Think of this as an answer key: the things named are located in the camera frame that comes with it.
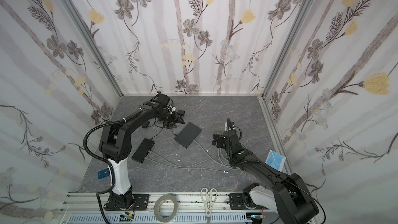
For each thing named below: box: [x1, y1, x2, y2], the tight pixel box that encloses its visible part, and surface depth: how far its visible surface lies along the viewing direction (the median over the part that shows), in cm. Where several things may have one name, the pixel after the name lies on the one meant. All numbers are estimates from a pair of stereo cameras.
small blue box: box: [97, 168, 111, 180], surface depth 83 cm
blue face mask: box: [264, 149, 287, 172], surface depth 91 cm
